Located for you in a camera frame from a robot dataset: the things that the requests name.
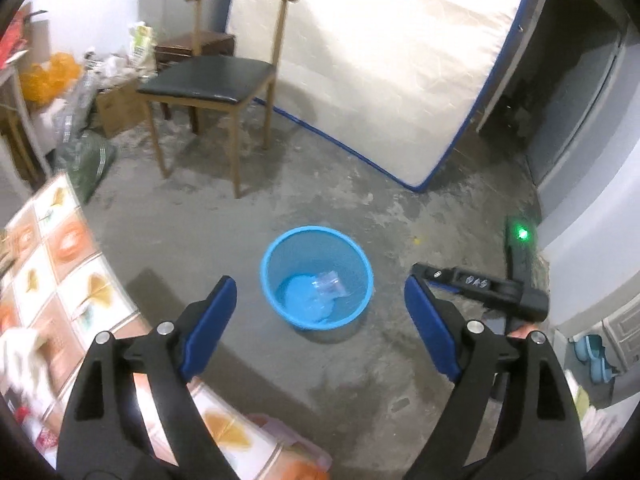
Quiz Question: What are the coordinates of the orange plastic bag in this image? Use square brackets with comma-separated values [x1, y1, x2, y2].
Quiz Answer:
[20, 51, 83, 108]

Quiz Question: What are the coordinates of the grey door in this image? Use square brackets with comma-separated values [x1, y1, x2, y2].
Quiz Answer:
[525, 25, 632, 186]

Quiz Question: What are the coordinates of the red packaging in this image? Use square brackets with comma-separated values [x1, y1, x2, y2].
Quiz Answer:
[0, 10, 36, 68]

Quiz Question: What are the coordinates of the clear plastic bag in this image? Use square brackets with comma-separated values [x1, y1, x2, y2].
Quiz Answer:
[55, 75, 101, 146]

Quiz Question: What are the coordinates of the white mattress with blue trim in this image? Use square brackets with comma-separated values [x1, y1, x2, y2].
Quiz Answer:
[225, 0, 551, 193]

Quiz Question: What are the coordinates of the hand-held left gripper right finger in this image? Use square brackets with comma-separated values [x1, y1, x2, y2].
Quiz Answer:
[402, 276, 587, 480]

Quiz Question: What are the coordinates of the blue plastic wastebasket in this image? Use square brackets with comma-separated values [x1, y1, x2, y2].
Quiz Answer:
[260, 226, 375, 332]

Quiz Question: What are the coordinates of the white crumpled cloth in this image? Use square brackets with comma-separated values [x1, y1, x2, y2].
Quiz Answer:
[0, 327, 56, 401]

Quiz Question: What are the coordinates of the white metal frame table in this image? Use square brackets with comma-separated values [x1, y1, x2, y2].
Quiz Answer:
[0, 67, 53, 176]

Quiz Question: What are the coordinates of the wooden chair with black seat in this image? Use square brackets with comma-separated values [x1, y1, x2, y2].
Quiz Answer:
[136, 0, 300, 200]

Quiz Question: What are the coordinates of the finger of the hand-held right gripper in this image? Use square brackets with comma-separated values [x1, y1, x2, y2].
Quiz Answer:
[410, 262, 523, 311]

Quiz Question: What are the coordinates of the dark wooden nightstand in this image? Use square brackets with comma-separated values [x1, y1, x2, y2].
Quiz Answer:
[154, 31, 236, 77]

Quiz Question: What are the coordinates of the green and white package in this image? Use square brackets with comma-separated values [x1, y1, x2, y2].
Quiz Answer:
[129, 21, 157, 72]

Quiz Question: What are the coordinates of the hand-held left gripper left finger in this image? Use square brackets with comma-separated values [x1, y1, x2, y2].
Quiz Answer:
[56, 275, 241, 480]

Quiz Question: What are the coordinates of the clear plastic wrapper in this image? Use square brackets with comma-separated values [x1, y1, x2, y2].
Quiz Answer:
[307, 271, 351, 311]

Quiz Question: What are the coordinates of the blue slipper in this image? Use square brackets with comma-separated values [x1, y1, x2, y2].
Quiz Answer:
[590, 355, 621, 385]
[571, 334, 608, 362]

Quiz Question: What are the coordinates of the brown cardboard box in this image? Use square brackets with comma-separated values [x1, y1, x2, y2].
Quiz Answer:
[95, 77, 151, 138]

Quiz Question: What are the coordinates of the leaf printed tablecloth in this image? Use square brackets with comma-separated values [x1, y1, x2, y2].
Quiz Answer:
[0, 172, 331, 480]

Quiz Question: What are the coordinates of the green plastic bag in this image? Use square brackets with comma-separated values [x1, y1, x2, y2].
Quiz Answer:
[55, 130, 117, 203]

